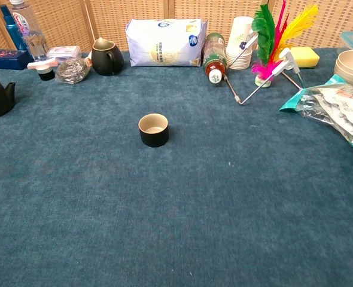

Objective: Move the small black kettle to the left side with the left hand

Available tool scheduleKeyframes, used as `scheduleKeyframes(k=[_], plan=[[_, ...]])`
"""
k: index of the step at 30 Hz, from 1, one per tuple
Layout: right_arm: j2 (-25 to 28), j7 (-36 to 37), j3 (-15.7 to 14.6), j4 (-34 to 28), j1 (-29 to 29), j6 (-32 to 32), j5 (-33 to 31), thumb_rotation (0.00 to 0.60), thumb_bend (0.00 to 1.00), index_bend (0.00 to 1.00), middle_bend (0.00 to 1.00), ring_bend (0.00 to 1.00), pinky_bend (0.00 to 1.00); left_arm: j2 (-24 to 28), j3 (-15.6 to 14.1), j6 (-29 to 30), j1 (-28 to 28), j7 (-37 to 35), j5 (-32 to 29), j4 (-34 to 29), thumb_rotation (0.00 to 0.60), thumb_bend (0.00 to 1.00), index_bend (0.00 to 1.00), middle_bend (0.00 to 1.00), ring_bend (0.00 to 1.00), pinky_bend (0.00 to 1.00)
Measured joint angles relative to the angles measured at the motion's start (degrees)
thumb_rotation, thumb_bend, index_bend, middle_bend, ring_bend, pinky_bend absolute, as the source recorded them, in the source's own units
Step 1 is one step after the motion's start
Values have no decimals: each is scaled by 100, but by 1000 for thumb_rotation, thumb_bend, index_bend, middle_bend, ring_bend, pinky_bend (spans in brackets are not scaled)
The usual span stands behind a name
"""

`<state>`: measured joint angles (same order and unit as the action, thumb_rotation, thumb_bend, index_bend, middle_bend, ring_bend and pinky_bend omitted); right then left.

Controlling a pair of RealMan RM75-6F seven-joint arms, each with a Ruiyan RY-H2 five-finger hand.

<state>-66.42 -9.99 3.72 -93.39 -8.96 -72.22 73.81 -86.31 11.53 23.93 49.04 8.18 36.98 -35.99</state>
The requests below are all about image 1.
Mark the black teacup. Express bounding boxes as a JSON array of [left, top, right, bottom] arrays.
[[138, 113, 169, 148]]

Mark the blue table cloth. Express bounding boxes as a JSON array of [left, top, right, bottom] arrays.
[[0, 47, 353, 287]]

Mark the brown tea bottle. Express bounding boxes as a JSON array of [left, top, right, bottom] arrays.
[[202, 32, 227, 84]]

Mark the white tissue pack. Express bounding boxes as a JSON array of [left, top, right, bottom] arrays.
[[125, 18, 209, 68]]

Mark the black ceramic pitcher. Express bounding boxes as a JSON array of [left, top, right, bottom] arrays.
[[91, 38, 125, 77]]

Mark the white paper cup stack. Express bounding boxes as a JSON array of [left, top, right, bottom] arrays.
[[225, 16, 260, 71]]

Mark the steel wool scrubber bag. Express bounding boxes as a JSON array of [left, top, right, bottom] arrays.
[[54, 57, 92, 84]]

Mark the colourful feather shuttlecock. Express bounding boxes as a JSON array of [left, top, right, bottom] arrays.
[[251, 0, 319, 89]]

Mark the woven bamboo folding screen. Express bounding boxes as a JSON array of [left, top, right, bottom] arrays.
[[0, 0, 353, 52]]

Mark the clear purple soap box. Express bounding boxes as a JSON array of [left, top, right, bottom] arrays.
[[46, 45, 82, 60]]

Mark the small black jar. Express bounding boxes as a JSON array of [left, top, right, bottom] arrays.
[[37, 66, 56, 81]]

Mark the yellow sponge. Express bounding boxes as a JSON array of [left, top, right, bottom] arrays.
[[290, 47, 320, 69]]

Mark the pink white flat pack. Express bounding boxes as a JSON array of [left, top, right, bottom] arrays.
[[26, 57, 59, 70]]

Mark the teal clear snack bag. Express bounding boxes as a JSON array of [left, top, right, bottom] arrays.
[[279, 74, 353, 156]]

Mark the clear water bottle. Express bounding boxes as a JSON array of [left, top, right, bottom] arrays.
[[9, 0, 50, 62]]

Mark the dark blue box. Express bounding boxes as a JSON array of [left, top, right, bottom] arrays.
[[0, 48, 31, 71]]

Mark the blue plastic bottle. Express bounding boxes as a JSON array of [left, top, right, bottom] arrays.
[[0, 4, 29, 51]]

